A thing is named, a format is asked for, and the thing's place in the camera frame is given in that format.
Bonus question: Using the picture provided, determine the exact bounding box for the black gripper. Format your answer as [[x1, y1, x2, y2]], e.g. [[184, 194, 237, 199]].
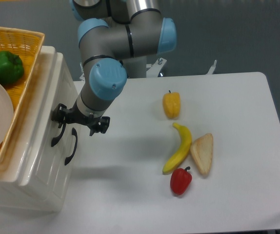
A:
[[51, 103, 110, 136]]

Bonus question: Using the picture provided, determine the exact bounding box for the white drawer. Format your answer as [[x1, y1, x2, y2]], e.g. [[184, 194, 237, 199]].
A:
[[37, 80, 78, 177], [51, 122, 80, 197]]

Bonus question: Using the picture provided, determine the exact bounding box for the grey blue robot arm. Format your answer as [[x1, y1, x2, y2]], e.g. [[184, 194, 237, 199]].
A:
[[51, 0, 177, 134]]

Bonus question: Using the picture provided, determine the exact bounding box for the white drawer cabinet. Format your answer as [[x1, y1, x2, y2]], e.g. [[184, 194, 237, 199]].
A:
[[0, 46, 73, 212]]

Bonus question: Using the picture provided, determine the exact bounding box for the green bell pepper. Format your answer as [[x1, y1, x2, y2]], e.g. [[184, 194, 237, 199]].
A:
[[0, 51, 24, 85]]

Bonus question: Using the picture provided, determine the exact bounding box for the yellow bell pepper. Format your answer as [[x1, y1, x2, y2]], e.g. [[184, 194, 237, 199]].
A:
[[162, 90, 181, 119]]

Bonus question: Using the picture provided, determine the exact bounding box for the yellow woven basket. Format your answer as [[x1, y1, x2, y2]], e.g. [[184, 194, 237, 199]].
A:
[[0, 27, 45, 164]]

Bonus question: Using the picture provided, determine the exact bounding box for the yellow banana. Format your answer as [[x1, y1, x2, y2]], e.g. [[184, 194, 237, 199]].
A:
[[162, 122, 192, 175]]

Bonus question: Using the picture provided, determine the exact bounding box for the red bell pepper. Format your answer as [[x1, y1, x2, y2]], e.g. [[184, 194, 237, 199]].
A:
[[170, 166, 193, 195]]

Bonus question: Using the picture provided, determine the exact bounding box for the toast slice wedge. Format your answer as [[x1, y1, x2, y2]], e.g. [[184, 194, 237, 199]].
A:
[[190, 133, 214, 176]]

